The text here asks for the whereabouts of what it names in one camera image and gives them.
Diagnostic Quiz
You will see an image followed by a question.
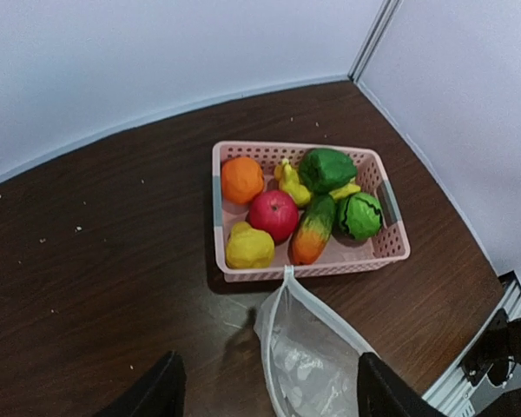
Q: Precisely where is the yellow toy banana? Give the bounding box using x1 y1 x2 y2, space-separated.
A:
274 158 361 209

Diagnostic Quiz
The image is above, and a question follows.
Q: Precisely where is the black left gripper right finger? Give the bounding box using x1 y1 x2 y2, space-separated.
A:
358 352 443 417

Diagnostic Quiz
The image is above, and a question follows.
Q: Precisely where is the red toy apple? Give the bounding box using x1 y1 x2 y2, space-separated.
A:
247 190 300 243

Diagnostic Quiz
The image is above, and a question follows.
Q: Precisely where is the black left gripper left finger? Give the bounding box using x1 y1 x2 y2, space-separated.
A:
96 351 185 417

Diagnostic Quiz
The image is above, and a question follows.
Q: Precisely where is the yellow toy lemon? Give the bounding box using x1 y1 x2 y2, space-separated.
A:
225 222 275 269

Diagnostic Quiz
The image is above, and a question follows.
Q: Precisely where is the right aluminium corner post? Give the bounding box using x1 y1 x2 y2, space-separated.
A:
348 0 402 84

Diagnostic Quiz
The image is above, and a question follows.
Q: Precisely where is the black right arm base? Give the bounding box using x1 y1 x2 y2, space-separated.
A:
461 308 521 387

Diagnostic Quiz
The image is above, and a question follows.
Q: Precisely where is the clear polka dot zip bag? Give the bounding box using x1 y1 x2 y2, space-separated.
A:
254 266 374 416

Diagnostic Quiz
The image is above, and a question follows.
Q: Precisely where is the aluminium front rail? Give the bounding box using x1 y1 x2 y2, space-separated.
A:
422 271 521 416

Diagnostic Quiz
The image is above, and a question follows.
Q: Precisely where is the pink perforated plastic basket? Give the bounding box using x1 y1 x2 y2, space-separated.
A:
212 141 411 283

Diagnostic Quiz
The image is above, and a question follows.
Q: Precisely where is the orange toy fruit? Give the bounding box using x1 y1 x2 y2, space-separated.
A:
221 156 264 205

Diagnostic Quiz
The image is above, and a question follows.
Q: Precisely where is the green orange toy mango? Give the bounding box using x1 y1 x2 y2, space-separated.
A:
291 194 337 265

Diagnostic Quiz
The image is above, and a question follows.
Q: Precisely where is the green striped toy watermelon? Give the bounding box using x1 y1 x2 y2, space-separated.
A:
336 192 384 241

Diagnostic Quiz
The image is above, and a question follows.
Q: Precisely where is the green toy bell pepper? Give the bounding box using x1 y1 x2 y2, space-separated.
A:
298 148 358 195

